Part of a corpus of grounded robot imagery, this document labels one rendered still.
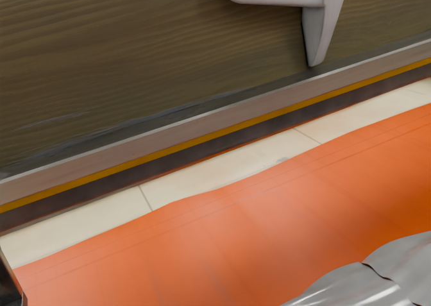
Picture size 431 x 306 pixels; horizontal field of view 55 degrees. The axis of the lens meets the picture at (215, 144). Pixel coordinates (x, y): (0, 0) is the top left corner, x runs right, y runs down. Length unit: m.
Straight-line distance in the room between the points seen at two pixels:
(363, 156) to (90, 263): 0.23
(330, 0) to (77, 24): 0.10
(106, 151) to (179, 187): 0.20
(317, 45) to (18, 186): 0.14
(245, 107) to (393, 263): 0.13
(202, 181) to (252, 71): 0.18
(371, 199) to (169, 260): 0.15
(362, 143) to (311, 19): 0.21
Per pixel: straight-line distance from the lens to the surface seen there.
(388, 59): 0.23
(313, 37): 0.20
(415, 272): 0.26
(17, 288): 0.27
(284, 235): 0.29
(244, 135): 0.22
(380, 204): 0.32
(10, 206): 0.21
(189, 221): 0.32
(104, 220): 0.36
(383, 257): 0.27
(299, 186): 0.34
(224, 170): 0.38
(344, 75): 0.22
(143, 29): 0.18
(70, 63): 0.18
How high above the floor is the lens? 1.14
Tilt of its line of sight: 26 degrees down
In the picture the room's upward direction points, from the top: 12 degrees counter-clockwise
